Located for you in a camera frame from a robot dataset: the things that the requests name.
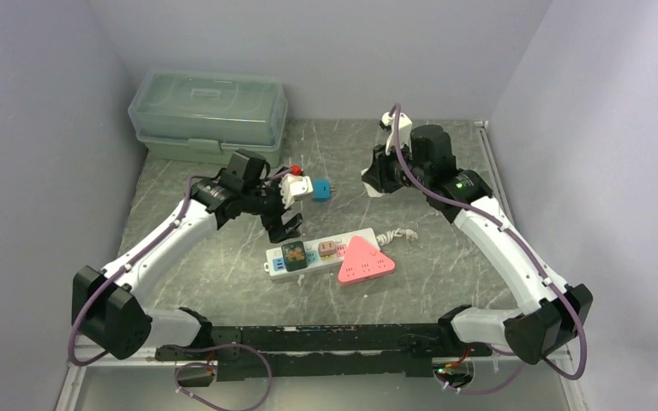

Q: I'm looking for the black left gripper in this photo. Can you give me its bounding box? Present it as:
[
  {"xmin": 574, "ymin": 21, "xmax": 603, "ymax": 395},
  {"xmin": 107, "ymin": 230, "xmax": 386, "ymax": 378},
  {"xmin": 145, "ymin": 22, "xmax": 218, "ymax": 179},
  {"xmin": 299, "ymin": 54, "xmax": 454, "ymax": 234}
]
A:
[{"xmin": 242, "ymin": 168, "xmax": 303, "ymax": 242}]

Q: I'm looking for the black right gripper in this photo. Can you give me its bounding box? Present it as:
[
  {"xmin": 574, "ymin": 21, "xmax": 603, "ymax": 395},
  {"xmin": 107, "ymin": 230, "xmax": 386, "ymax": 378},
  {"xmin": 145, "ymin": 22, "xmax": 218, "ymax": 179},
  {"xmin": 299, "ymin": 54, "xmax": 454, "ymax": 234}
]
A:
[{"xmin": 362, "ymin": 138, "xmax": 430, "ymax": 194}]

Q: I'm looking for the dark green cube socket adapter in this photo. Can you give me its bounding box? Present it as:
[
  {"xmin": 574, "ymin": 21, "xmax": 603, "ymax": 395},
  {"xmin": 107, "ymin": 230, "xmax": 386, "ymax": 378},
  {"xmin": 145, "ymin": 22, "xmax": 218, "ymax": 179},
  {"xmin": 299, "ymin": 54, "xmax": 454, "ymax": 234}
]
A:
[{"xmin": 281, "ymin": 241, "xmax": 308, "ymax": 272}]

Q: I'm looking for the small pink charger plug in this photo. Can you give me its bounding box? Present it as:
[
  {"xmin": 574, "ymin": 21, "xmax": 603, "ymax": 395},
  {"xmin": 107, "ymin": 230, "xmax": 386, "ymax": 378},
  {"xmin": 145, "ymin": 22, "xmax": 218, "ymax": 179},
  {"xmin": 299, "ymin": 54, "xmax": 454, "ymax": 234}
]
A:
[{"xmin": 317, "ymin": 241, "xmax": 337, "ymax": 258}]

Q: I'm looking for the blue plug adapter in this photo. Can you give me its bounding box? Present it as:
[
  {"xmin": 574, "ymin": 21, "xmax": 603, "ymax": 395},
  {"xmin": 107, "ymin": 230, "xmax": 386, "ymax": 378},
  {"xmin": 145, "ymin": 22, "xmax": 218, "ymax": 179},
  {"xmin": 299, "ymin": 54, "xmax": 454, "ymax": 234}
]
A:
[{"xmin": 313, "ymin": 179, "xmax": 334, "ymax": 202}]

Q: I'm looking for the white multicolour power strip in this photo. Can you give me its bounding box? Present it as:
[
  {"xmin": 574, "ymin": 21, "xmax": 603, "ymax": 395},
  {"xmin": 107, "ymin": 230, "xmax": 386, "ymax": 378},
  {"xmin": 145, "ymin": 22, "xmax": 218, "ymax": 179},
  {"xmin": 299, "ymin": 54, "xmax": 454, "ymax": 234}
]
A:
[{"xmin": 263, "ymin": 228, "xmax": 380, "ymax": 280}]

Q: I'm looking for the pink triangular power strip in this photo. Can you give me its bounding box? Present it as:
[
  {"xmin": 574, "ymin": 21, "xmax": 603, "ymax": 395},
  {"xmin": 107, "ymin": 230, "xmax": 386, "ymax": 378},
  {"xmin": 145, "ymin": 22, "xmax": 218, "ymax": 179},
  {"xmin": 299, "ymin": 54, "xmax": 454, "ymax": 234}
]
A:
[{"xmin": 337, "ymin": 236, "xmax": 396, "ymax": 286}]

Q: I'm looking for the white plug adapter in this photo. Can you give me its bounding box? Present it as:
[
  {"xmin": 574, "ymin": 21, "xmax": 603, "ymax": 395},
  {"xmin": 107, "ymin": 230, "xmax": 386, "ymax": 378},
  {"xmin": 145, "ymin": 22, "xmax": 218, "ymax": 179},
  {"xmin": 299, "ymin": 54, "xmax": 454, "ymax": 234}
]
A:
[{"xmin": 362, "ymin": 182, "xmax": 386, "ymax": 198}]

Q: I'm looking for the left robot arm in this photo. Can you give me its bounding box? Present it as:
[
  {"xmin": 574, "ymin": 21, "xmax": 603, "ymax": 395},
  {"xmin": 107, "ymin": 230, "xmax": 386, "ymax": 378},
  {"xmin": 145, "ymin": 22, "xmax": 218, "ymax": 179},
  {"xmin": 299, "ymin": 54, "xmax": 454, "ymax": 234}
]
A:
[{"xmin": 68, "ymin": 149, "xmax": 314, "ymax": 366}]

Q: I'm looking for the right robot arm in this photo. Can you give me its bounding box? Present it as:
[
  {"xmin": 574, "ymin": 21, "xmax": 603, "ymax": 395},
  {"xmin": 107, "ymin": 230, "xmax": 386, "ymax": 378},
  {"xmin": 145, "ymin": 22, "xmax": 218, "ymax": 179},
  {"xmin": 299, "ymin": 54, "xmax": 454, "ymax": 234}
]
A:
[{"xmin": 362, "ymin": 124, "xmax": 593, "ymax": 365}]

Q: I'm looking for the green plastic storage box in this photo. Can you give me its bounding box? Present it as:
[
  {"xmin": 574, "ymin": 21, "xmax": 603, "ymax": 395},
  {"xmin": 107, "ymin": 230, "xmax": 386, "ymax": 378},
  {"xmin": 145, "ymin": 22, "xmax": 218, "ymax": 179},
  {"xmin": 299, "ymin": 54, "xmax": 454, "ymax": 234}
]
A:
[{"xmin": 128, "ymin": 69, "xmax": 289, "ymax": 167}]

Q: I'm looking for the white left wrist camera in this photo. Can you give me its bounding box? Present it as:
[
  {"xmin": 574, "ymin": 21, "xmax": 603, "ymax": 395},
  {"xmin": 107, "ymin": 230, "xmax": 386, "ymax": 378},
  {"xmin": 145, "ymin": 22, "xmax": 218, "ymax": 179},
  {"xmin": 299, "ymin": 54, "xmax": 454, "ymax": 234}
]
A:
[{"xmin": 279, "ymin": 165, "xmax": 314, "ymax": 209}]

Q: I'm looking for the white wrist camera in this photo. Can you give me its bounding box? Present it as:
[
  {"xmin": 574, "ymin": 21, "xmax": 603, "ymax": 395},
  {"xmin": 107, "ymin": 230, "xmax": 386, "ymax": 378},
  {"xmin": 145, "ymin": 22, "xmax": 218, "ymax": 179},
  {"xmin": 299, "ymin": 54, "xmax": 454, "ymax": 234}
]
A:
[
  {"xmin": 279, "ymin": 165, "xmax": 314, "ymax": 209},
  {"xmin": 380, "ymin": 111, "xmax": 413, "ymax": 152}
]

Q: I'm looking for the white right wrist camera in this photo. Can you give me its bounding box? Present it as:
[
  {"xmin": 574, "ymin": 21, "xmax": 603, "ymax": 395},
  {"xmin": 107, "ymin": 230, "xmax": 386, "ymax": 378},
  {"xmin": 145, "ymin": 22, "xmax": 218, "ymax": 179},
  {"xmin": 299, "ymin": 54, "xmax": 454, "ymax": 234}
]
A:
[{"xmin": 380, "ymin": 111, "xmax": 413, "ymax": 152}]

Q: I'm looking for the white power strip cord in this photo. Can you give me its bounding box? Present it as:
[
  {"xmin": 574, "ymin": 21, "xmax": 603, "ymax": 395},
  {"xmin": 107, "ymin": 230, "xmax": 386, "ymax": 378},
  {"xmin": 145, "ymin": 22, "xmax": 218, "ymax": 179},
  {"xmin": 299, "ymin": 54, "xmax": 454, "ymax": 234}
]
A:
[{"xmin": 377, "ymin": 227, "xmax": 420, "ymax": 247}]

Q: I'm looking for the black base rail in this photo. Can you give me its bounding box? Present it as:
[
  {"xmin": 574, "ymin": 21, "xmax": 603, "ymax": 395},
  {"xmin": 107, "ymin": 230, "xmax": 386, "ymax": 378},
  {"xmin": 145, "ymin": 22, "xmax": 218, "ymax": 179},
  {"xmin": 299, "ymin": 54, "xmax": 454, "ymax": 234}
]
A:
[{"xmin": 155, "ymin": 324, "xmax": 491, "ymax": 382}]

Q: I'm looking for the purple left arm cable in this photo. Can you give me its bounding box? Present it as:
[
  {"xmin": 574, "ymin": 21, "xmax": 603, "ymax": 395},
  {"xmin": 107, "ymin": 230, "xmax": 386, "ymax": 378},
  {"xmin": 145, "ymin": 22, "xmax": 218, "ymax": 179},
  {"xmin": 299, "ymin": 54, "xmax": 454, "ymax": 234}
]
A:
[{"xmin": 66, "ymin": 167, "xmax": 276, "ymax": 411}]

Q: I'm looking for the aluminium frame rail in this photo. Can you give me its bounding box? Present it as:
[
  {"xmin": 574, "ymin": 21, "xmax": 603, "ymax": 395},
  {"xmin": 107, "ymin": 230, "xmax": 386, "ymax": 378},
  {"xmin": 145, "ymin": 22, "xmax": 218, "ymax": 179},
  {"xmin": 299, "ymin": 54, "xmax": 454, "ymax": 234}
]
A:
[{"xmin": 53, "ymin": 120, "xmax": 589, "ymax": 411}]

